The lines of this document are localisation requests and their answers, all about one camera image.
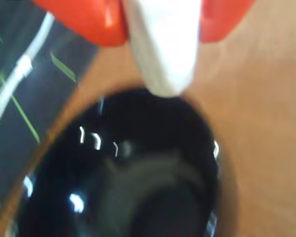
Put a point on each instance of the white eraser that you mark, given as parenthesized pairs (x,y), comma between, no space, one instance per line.
(167,44)

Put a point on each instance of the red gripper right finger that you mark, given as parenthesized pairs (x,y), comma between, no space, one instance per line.
(219,22)

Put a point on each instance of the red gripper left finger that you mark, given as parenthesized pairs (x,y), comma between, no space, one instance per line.
(88,19)

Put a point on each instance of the black glossy bowl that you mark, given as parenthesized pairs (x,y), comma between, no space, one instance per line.
(118,177)

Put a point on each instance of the black mat with green lines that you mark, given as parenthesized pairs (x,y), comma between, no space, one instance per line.
(39,81)

